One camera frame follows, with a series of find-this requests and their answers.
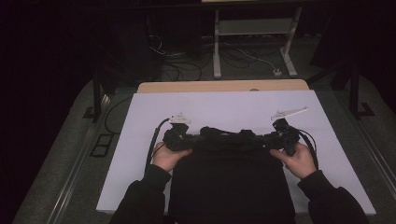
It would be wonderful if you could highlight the metal floor rail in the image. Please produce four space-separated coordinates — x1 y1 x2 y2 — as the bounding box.
356 119 396 191
46 94 112 224

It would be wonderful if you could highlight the wooden table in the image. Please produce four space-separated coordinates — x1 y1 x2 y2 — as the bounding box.
136 78 310 94

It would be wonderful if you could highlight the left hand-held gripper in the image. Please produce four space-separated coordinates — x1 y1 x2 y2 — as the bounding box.
163 112 196 152

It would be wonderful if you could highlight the grey metal stand frame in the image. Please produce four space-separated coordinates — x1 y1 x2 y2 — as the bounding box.
213 6 303 79

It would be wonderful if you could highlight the white floor cable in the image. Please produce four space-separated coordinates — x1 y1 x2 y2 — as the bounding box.
222 41 276 72

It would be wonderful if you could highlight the white board table cover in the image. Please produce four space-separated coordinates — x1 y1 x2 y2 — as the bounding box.
96 90 377 217

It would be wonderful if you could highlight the thin black floor cable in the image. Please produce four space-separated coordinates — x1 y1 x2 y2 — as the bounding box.
104 95 134 135

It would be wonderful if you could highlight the person's left hand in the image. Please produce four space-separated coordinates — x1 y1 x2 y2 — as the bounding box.
151 141 193 173

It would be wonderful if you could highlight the black tank top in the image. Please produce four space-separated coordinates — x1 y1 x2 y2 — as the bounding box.
167 125 297 224

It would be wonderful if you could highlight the black metal stand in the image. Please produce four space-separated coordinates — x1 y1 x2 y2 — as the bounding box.
347 61 376 119
83 69 109 123

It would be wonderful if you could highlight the hand-held gripper black cable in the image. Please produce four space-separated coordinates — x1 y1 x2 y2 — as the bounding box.
296 128 320 171
144 118 171 174

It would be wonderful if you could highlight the black floor cable bundle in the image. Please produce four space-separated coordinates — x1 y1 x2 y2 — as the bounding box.
161 59 204 82

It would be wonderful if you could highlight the right hand-held gripper black cable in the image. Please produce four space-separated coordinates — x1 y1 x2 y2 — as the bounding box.
296 128 320 171

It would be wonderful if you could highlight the left hand-held gripper black cable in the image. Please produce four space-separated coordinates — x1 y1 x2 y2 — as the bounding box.
144 118 171 174

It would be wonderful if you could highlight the person's right hand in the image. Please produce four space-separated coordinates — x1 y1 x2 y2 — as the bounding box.
270 142 318 180

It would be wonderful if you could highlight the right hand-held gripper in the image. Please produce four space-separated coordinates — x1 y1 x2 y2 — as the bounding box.
264 106 309 157

